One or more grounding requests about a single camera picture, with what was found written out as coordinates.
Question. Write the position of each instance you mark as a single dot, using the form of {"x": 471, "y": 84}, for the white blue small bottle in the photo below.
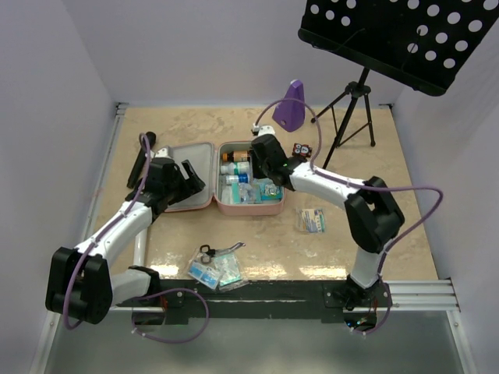
{"x": 230, "y": 179}

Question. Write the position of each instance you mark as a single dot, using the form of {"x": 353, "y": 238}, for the pink medicine kit case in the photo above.
{"x": 205, "y": 158}

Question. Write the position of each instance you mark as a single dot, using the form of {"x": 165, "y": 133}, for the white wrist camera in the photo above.
{"x": 262, "y": 130}
{"x": 164, "y": 152}

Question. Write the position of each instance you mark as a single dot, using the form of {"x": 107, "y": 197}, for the white tube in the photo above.
{"x": 140, "y": 248}

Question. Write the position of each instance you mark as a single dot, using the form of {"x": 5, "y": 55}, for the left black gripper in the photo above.
{"x": 194, "y": 183}

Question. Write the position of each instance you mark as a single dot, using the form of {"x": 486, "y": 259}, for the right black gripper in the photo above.
{"x": 256, "y": 172}

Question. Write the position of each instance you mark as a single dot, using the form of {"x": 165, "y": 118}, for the black handled scissors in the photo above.
{"x": 206, "y": 250}

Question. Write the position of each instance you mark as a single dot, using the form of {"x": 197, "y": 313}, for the blue white sachet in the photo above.
{"x": 204, "y": 274}

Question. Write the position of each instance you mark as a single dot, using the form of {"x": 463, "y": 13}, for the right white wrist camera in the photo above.
{"x": 262, "y": 130}

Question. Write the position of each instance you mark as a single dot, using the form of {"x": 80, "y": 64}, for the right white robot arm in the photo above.
{"x": 373, "y": 215}

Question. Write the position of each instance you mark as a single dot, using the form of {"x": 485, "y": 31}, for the white green bottle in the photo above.
{"x": 237, "y": 168}

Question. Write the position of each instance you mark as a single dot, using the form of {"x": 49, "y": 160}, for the owl pattern block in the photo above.
{"x": 302, "y": 150}

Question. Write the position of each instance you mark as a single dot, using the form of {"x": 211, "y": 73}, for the black microphone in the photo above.
{"x": 140, "y": 160}

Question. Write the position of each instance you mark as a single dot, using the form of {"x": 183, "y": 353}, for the teal topped zip bag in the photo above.
{"x": 244, "y": 193}

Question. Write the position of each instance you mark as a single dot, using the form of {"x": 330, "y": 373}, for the bandage packet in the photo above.
{"x": 310, "y": 220}

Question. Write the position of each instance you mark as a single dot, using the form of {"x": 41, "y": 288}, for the brown medicine bottle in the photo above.
{"x": 236, "y": 156}

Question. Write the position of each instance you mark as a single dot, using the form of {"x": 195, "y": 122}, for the black music stand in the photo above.
{"x": 443, "y": 53}

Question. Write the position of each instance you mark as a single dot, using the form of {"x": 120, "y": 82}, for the large blue packet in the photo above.
{"x": 267, "y": 190}

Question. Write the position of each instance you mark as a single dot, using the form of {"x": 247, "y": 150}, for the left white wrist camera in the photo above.
{"x": 164, "y": 152}

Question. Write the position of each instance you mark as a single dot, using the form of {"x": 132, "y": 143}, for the purple metronome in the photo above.
{"x": 290, "y": 115}

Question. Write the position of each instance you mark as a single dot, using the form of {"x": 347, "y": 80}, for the teal blister pack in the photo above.
{"x": 231, "y": 275}

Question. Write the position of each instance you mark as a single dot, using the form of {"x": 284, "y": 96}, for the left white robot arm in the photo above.
{"x": 80, "y": 285}

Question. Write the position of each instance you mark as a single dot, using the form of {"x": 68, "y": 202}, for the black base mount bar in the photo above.
{"x": 324, "y": 300}

